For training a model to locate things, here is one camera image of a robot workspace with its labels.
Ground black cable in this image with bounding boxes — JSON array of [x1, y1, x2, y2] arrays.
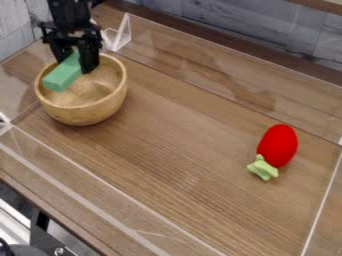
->
[[0, 237, 15, 256]]

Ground clear acrylic enclosure walls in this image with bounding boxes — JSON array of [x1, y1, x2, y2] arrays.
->
[[0, 18, 342, 256]]

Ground black table frame leg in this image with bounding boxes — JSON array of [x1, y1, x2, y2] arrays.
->
[[27, 208, 91, 256]]

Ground clear acrylic corner bracket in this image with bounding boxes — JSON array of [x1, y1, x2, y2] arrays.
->
[[102, 14, 131, 52]]

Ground brown wooden bowl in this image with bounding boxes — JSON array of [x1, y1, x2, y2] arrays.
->
[[34, 53, 128, 126]]

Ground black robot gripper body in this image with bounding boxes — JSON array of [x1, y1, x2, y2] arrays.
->
[[39, 0, 104, 49]]

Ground red plush strawberry toy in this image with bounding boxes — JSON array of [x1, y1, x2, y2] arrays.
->
[[247, 124, 299, 181]]

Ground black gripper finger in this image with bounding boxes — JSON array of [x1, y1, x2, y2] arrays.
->
[[50, 42, 72, 63], [78, 44, 100, 74]]

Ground green rectangular block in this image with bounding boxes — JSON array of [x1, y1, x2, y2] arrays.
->
[[43, 51, 83, 92]]

